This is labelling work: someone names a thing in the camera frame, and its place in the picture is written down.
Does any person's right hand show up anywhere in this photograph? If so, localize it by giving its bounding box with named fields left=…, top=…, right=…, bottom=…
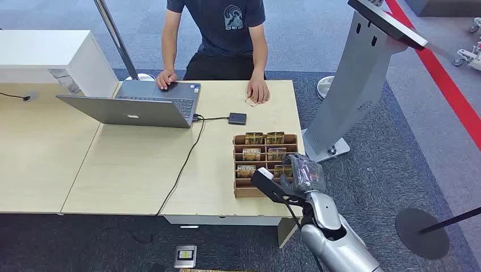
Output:
left=155, top=69, right=178, bottom=91

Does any person's left hand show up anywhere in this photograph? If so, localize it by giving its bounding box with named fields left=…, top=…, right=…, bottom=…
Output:
left=246, top=73, right=271, bottom=105

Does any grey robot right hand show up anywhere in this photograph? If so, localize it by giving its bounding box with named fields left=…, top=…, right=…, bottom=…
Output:
left=280, top=153, right=327, bottom=199

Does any black card reader box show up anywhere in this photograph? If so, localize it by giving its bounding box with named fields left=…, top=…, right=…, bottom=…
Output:
left=228, top=112, right=248, bottom=126

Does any wooden card holder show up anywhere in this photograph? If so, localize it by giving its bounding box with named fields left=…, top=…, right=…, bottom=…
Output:
left=232, top=133, right=301, bottom=198

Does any person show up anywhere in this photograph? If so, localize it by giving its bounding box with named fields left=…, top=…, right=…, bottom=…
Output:
left=155, top=0, right=271, bottom=105

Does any silver stanchion base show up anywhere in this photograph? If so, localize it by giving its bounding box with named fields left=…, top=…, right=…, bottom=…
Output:
left=125, top=73, right=156, bottom=82

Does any grey laptop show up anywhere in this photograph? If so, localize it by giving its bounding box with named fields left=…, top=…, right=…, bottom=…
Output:
left=55, top=79, right=202, bottom=130

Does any silver stanchion pole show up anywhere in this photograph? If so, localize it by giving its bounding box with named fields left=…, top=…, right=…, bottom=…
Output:
left=93, top=0, right=140, bottom=80

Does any white round floor base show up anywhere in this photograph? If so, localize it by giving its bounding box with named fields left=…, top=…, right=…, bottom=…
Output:
left=317, top=75, right=335, bottom=101

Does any grey kiosk stand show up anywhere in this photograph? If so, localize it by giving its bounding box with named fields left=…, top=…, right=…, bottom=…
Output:
left=302, top=0, right=429, bottom=163

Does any white cabinet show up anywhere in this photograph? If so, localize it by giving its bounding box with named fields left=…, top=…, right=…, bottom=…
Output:
left=0, top=29, right=120, bottom=99

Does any black round stanchion base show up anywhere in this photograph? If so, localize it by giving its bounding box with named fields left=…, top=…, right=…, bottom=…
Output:
left=395, top=208, right=450, bottom=260

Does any floor socket plate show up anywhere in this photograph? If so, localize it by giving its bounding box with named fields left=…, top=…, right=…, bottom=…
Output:
left=174, top=245, right=197, bottom=269

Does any black stanchion pole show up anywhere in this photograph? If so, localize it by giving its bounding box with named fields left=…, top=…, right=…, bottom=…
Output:
left=419, top=205, right=481, bottom=235

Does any white wheeled cart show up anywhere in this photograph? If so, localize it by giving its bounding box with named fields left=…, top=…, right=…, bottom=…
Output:
left=453, top=37, right=481, bottom=72

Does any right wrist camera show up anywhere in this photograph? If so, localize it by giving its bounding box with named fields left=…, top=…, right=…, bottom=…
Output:
left=250, top=167, right=306, bottom=208

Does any black laptop cable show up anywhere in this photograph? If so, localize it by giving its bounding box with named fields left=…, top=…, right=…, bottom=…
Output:
left=155, top=113, right=230, bottom=218

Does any thin black desk cable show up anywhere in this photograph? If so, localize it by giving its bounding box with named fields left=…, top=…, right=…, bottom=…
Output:
left=0, top=92, right=32, bottom=101

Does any black floor cable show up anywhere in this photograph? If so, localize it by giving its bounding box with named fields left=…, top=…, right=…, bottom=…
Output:
left=101, top=225, right=155, bottom=245

